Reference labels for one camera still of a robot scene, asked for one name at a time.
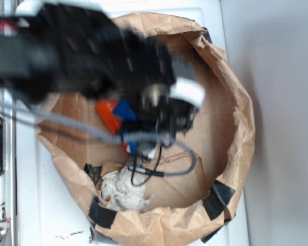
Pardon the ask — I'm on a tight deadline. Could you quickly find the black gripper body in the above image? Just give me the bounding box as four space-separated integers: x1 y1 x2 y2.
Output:
119 35 205 138

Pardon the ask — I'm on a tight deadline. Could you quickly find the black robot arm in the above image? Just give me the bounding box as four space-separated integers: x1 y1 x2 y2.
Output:
0 3 205 143

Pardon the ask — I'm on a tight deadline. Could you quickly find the orange toy carrot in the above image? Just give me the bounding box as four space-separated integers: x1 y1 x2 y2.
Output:
95 99 122 134

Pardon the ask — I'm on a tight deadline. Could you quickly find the brown paper bag tray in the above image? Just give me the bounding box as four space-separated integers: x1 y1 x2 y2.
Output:
37 12 255 245

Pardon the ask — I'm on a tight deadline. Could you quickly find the crumpled foil ball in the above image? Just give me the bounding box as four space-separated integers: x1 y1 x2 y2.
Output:
101 167 154 212

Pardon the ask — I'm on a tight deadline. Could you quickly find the grey coiled cable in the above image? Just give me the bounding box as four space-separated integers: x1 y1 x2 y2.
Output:
0 101 155 146

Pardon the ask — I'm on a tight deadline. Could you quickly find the black thin cable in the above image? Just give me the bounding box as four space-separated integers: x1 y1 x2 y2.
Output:
127 115 197 187

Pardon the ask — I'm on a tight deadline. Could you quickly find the aluminium rail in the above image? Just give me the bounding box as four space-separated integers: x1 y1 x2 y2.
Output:
0 0 17 246

